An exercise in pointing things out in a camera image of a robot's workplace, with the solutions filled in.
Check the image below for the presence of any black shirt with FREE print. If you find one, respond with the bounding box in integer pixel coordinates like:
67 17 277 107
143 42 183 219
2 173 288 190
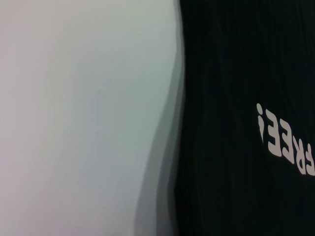
157 0 315 236

